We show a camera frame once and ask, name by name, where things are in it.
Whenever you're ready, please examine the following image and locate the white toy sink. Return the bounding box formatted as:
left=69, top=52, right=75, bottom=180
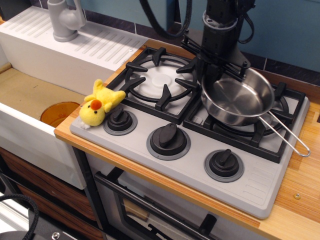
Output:
left=0, top=6, right=147, bottom=190

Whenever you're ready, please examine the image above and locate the black right burner grate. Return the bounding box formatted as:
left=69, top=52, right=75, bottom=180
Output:
left=183, top=82, right=310, bottom=164

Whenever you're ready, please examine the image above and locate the orange plastic plate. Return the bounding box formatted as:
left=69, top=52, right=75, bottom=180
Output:
left=40, top=101, right=80, bottom=128

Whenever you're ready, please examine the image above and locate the grey toy faucet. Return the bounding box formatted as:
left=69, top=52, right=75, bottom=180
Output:
left=47, top=0, right=86, bottom=43

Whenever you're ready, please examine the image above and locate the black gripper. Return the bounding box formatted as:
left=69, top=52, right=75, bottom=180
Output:
left=181, top=10, right=251, bottom=90

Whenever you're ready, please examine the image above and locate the yellow stuffed duck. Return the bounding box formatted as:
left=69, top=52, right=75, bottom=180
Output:
left=79, top=79, right=126, bottom=130

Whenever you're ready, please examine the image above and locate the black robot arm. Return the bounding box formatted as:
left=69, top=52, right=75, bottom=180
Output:
left=181, top=0, right=255, bottom=88

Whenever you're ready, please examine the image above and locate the stainless steel pan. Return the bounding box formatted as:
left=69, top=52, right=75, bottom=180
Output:
left=201, top=68, right=311, bottom=158

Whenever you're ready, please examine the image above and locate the black braided cable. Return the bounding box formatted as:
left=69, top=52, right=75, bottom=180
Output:
left=0, top=192, right=40, bottom=240

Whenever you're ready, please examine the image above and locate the black left burner grate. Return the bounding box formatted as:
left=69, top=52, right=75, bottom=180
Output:
left=107, top=47, right=201, bottom=125

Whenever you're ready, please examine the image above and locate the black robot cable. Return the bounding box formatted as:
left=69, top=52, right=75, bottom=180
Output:
left=138, top=0, right=193, bottom=40

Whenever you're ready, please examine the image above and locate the black right stove knob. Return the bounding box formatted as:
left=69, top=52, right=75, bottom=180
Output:
left=204, top=149, right=245, bottom=183

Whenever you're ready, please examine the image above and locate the wooden drawer cabinet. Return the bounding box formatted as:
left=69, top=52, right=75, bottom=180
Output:
left=0, top=148, right=105, bottom=240

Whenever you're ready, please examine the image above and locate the black burner grate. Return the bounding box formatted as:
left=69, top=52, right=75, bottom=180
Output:
left=107, top=47, right=201, bottom=125
left=183, top=82, right=310, bottom=164

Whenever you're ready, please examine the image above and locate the grey toy stove top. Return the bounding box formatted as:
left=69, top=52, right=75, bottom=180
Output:
left=70, top=47, right=310, bottom=219

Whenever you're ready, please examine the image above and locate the black middle stove knob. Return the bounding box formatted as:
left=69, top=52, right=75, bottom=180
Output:
left=146, top=123, right=191, bottom=161

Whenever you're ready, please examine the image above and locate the toy oven door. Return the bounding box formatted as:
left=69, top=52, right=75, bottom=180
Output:
left=93, top=166, right=226, bottom=240

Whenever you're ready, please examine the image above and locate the black stove knob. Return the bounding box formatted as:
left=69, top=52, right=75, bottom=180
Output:
left=204, top=149, right=245, bottom=183
left=102, top=107, right=138, bottom=136
left=146, top=123, right=191, bottom=161

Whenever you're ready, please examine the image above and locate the black left stove knob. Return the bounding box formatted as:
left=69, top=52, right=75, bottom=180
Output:
left=102, top=107, right=138, bottom=136

